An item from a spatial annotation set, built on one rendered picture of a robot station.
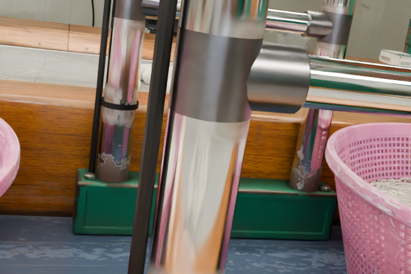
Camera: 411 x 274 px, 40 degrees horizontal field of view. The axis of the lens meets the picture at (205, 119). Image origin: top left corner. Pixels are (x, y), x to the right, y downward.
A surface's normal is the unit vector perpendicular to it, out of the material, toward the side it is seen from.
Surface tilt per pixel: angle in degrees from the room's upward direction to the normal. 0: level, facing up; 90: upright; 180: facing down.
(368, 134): 75
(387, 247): 108
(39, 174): 90
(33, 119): 90
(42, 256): 0
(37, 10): 90
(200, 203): 90
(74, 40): 45
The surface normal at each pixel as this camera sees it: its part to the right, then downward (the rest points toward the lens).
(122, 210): 0.22, 0.28
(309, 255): 0.14, -0.96
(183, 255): -0.25, 0.21
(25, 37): 0.26, -0.48
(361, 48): -0.95, -0.06
